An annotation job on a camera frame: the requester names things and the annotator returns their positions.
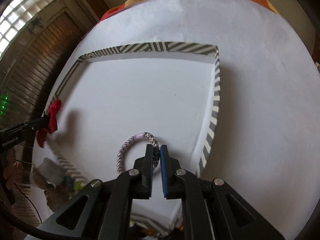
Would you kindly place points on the light blue fluffy scrunchie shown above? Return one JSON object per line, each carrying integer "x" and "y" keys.
{"x": 51, "y": 171}

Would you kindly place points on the dark wooden slatted door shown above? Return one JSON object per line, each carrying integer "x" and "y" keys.
{"x": 26, "y": 86}

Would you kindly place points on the glass block window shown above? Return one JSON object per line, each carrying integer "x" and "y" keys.
{"x": 16, "y": 16}

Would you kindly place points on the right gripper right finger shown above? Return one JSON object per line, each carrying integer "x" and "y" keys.
{"x": 212, "y": 209}

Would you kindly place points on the red satin bow clip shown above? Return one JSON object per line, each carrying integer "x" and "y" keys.
{"x": 52, "y": 112}

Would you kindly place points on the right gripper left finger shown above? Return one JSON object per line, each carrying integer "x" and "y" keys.
{"x": 101, "y": 210}

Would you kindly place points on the striped cardboard tray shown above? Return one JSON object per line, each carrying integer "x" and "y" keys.
{"x": 169, "y": 89}

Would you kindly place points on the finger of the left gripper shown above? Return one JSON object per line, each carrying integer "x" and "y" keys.
{"x": 23, "y": 129}

